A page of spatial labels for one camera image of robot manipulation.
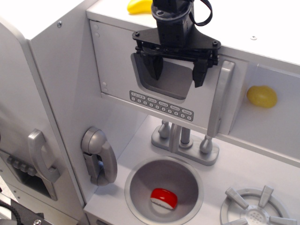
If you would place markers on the yellow toy banana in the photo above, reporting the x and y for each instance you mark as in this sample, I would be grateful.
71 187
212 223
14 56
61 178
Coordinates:
139 6

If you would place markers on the grey toy faucet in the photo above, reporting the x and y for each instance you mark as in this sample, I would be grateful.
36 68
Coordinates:
179 140

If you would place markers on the grey toy ice dispenser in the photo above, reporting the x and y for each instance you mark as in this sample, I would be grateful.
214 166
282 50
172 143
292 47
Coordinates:
27 175

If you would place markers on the silver toy sink bowl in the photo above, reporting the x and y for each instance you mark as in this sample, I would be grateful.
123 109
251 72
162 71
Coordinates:
168 173

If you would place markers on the white toy kitchen cabinet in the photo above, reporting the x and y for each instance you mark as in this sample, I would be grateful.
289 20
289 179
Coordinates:
49 81

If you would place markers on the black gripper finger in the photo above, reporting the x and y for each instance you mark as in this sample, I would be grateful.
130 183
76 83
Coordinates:
199 72
154 65

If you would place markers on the grey toy fridge door handle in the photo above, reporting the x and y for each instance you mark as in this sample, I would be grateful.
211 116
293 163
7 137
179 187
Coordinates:
36 142

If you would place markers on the yellow toy lemon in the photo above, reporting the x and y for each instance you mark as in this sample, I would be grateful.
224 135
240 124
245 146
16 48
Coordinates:
262 96

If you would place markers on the grey toy stove burner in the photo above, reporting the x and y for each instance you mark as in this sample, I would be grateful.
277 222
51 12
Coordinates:
251 206

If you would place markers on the grey toy wall phone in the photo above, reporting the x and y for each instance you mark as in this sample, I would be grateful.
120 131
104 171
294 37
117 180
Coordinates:
99 157

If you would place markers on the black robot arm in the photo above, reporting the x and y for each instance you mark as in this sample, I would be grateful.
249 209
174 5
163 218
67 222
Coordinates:
176 37

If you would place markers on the red white toy sushi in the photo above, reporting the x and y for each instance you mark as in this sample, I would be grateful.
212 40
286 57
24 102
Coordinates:
164 198

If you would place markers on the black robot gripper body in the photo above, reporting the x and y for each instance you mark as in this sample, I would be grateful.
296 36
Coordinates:
176 35

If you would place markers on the white toy microwave door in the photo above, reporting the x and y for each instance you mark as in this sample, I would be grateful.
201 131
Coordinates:
124 77

